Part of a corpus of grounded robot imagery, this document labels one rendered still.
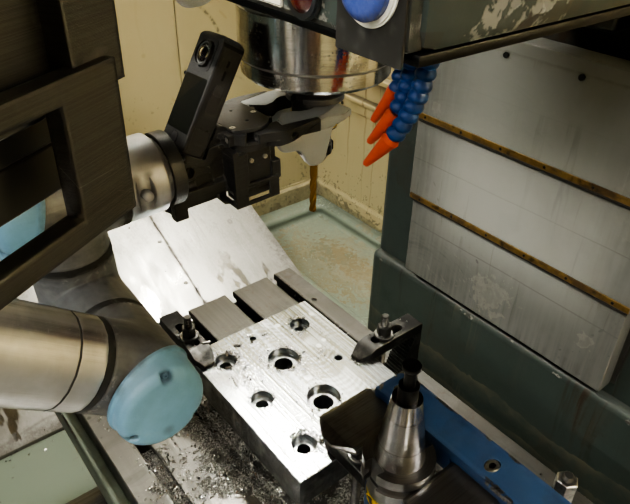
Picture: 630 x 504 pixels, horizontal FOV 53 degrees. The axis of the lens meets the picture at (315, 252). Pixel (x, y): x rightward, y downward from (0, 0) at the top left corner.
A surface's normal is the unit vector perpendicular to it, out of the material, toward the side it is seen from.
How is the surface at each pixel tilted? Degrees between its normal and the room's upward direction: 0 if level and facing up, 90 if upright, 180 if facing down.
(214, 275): 24
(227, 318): 0
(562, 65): 91
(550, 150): 88
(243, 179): 90
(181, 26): 90
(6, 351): 71
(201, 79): 60
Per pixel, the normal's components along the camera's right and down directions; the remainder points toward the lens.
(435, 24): 0.27, 0.54
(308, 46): -0.10, 0.55
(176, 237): 0.27, -0.58
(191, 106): -0.69, -0.15
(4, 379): 0.65, 0.37
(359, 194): -0.79, 0.33
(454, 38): 0.57, 0.73
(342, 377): 0.02, -0.83
